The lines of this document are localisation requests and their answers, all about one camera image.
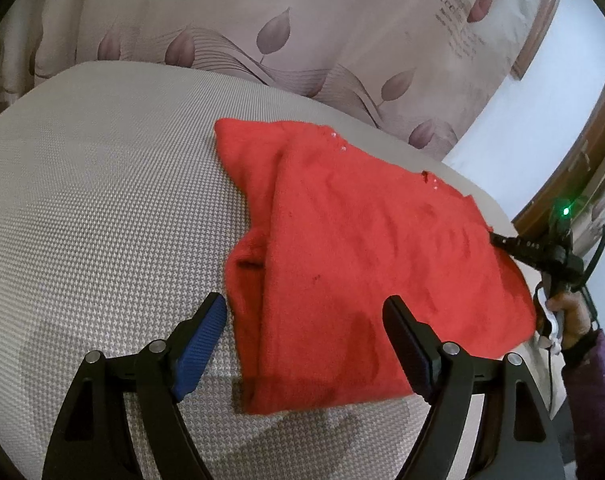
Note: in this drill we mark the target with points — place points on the brown wooden door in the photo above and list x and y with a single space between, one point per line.
580 177

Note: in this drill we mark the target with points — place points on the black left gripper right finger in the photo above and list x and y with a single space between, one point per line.
515 438

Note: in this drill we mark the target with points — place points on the leaf-print satin curtain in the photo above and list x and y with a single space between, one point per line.
420 70

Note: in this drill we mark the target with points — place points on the purple sleeve forearm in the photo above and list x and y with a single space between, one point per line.
584 380

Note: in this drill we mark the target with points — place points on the red knit sweater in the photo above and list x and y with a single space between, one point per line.
333 233

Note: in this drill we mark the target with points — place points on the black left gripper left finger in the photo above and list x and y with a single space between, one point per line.
91 438

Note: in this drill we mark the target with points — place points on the beige woven table cover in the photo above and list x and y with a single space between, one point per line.
115 220

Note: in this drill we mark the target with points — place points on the brown wooden window frame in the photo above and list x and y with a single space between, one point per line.
540 26

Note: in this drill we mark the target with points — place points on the person's right hand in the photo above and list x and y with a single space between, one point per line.
577 317

